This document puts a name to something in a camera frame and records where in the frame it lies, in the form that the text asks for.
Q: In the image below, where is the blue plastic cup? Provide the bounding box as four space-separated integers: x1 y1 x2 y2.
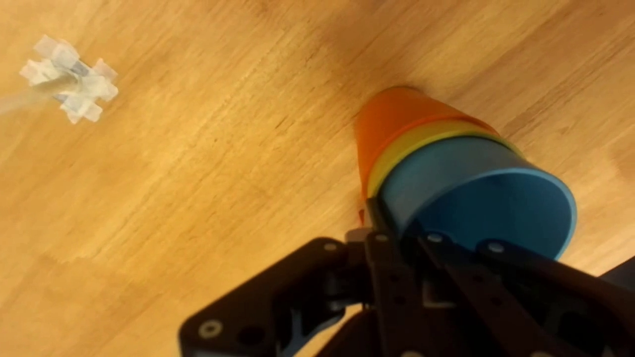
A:
377 134 580 263

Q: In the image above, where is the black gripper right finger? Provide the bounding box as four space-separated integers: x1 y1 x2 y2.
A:
403 226 635 357

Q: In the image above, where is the yellow plastic cup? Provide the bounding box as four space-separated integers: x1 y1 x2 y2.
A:
365 117 516 200

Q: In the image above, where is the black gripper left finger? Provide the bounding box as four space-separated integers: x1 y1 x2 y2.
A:
177 194 425 357

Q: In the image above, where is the orange plastic cup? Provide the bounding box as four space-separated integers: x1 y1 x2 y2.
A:
353 83 496 224

